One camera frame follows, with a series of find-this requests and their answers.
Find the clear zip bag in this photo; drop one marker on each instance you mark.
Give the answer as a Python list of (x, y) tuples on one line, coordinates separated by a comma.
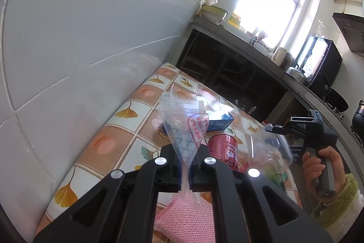
[(182, 129)]

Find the range hood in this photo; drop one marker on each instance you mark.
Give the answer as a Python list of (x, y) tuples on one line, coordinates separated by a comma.
[(351, 32)]

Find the black appliance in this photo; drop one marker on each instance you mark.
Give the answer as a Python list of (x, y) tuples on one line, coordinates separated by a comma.
[(327, 66)]

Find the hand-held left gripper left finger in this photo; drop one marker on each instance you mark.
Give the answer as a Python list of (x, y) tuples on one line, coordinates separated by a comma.
[(173, 174)]

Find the faucet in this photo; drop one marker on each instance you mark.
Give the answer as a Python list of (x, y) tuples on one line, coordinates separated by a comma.
[(257, 36)]

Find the clear plastic bottle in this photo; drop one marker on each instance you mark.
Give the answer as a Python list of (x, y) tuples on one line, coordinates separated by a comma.
[(273, 154)]

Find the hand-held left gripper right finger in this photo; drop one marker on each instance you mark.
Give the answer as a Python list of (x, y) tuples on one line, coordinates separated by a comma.
[(196, 177)]

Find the patterned tablecloth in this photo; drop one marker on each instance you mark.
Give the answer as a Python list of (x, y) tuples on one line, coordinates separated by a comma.
[(113, 143)]

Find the enamel basin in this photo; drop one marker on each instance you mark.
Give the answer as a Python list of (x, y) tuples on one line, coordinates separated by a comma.
[(213, 13)]

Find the person's right forearm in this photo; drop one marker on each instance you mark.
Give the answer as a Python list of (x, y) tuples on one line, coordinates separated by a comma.
[(341, 211)]

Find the person's right hand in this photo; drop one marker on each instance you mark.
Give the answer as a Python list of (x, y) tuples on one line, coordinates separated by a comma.
[(312, 166)]

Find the red drink can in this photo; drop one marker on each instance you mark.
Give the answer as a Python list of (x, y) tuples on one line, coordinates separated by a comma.
[(223, 147)]

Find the black wok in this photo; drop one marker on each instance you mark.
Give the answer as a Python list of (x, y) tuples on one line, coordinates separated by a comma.
[(337, 99)]

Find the dark pot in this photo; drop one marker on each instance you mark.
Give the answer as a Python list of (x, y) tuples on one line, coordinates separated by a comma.
[(246, 106)]

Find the pink sponge cloth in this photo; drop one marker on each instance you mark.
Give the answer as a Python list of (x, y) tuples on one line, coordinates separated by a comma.
[(182, 220)]

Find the black cooking pot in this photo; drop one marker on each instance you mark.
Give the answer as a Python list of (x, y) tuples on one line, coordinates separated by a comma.
[(359, 117)]

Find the small yellow box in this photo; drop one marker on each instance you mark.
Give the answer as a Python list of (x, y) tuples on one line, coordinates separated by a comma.
[(234, 19)]

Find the steel pot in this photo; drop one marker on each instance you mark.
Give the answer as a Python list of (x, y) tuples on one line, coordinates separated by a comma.
[(297, 75)]

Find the concrete kitchen counter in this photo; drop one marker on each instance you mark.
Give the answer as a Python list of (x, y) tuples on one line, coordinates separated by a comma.
[(241, 38)]

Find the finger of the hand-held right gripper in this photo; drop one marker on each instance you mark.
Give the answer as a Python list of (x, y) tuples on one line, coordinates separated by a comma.
[(278, 129)]

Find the blue and white carton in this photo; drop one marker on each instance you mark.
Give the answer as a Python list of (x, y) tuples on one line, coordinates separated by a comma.
[(220, 121)]

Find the white jug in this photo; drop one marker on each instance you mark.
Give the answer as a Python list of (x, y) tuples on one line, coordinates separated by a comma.
[(280, 56)]

